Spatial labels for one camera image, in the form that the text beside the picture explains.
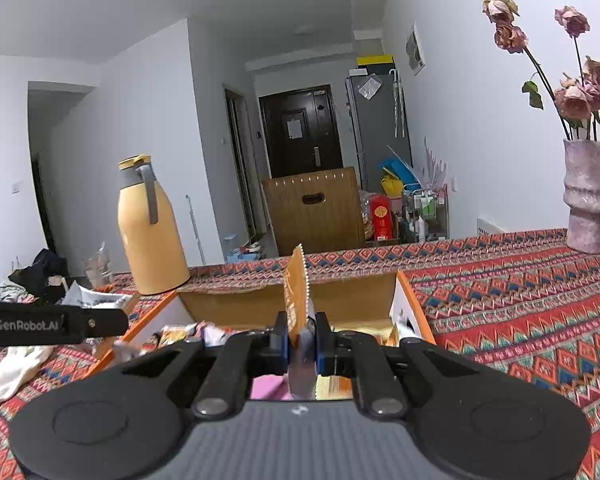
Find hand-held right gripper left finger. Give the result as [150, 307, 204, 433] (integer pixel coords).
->
[122, 311, 289, 419]

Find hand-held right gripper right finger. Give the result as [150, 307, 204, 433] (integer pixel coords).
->
[315, 311, 482, 417]

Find light pink snack packet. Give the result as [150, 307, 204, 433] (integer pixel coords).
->
[251, 375, 287, 401]

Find red cardboard box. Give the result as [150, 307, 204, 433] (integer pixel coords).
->
[86, 268, 437, 377]

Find white grey snack packet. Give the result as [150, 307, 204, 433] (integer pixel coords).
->
[61, 281, 136, 311]

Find white cracker snack packet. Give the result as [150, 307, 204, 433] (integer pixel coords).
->
[156, 323, 227, 349]

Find white cotton glove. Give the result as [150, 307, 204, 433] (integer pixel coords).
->
[0, 344, 57, 407]

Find yellow thermos jug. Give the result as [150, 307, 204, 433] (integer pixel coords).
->
[117, 155, 191, 296]

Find red gift box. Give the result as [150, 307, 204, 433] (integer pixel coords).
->
[369, 194, 394, 241]

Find mop pole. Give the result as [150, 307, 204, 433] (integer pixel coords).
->
[184, 193, 207, 267]

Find patterned red tablecloth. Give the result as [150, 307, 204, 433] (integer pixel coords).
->
[0, 227, 600, 480]

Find blue folder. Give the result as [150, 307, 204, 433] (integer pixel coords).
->
[377, 156, 422, 187]

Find purple lavender bunch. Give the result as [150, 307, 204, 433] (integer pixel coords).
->
[422, 137, 449, 194]

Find dark entrance door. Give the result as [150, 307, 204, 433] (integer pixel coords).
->
[258, 85, 345, 180]

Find grey refrigerator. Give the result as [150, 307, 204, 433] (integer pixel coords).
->
[345, 70, 414, 194]

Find pink ceramic vase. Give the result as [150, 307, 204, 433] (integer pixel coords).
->
[562, 138, 600, 255]

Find dried pink roses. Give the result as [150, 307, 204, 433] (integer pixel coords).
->
[482, 0, 600, 142]

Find wire storage rack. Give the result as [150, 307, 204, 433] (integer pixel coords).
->
[402, 185, 451, 244]

